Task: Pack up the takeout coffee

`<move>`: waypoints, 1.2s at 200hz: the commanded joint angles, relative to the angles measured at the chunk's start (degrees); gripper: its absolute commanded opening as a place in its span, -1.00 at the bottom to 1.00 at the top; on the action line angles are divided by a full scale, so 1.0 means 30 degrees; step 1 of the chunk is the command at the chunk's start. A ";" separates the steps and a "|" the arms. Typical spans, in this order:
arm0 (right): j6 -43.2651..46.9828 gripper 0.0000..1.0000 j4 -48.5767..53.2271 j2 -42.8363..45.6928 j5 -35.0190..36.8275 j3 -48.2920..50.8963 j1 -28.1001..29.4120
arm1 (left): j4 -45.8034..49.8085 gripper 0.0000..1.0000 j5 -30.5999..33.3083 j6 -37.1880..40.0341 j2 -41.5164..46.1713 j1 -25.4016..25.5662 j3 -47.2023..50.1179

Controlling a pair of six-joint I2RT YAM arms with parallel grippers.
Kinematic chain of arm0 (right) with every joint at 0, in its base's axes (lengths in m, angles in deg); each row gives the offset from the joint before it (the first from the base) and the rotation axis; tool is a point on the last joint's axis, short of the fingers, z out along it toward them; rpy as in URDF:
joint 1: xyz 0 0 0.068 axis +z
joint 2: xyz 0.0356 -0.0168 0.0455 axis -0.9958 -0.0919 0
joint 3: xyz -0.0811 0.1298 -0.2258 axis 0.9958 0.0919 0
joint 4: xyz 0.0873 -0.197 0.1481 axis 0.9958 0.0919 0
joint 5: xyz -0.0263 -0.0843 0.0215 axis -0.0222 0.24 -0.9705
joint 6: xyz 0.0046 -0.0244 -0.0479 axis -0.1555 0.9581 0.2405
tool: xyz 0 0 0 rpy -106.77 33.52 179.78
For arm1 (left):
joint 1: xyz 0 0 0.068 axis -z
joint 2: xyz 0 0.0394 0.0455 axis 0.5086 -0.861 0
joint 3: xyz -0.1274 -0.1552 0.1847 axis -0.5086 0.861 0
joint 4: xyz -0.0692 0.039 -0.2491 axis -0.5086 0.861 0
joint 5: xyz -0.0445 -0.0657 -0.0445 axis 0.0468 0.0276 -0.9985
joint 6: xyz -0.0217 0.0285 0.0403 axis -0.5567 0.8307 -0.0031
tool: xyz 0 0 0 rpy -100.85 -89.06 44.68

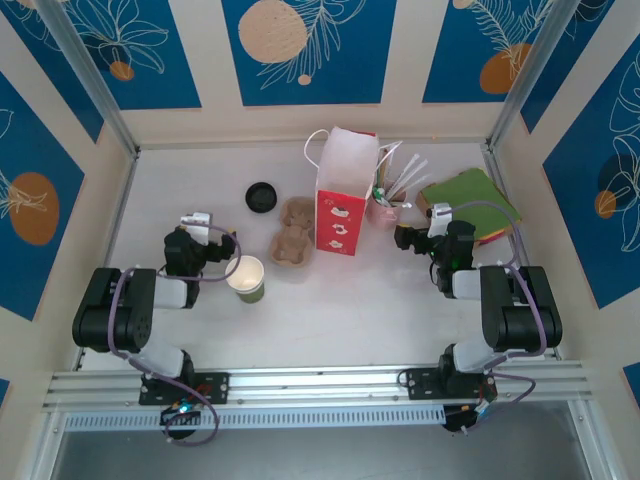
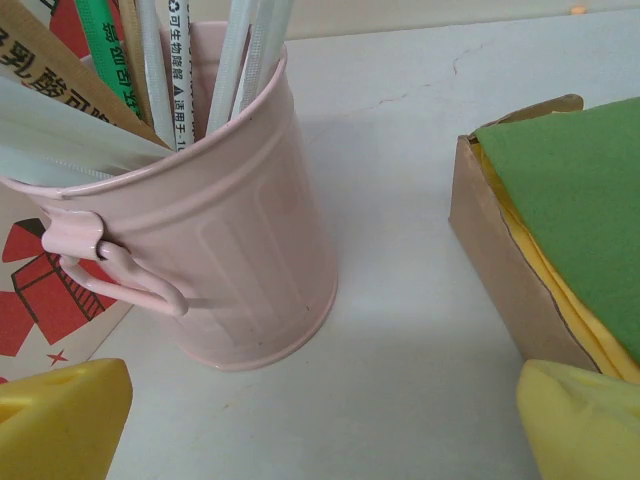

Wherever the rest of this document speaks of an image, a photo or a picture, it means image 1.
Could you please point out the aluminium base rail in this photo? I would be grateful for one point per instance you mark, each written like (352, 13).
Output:
(320, 385)

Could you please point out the aluminium frame post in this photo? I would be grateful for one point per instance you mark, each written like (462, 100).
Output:
(531, 75)
(92, 75)

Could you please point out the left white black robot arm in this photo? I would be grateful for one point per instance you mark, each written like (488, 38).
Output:
(115, 310)

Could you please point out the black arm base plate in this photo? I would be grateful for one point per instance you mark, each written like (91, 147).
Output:
(217, 387)
(420, 385)

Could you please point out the green-topped paper napkin stack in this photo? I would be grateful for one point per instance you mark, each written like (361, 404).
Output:
(480, 195)

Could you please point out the aluminium frame leg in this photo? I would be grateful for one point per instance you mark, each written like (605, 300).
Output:
(592, 445)
(45, 450)

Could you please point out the pink straw holder cup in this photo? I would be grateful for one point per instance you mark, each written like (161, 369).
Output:
(382, 217)

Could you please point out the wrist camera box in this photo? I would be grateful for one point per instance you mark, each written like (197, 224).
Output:
(441, 217)
(197, 225)

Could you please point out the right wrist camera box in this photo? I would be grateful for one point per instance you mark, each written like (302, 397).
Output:
(441, 217)

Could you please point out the red white paper bag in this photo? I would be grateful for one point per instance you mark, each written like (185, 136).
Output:
(340, 225)

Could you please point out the wooden stirrer stick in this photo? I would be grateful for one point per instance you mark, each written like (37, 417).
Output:
(386, 165)

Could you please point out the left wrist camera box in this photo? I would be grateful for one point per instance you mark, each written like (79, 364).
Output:
(197, 225)

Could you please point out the black plastic cup lid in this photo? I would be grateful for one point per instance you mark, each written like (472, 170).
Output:
(260, 212)
(260, 196)

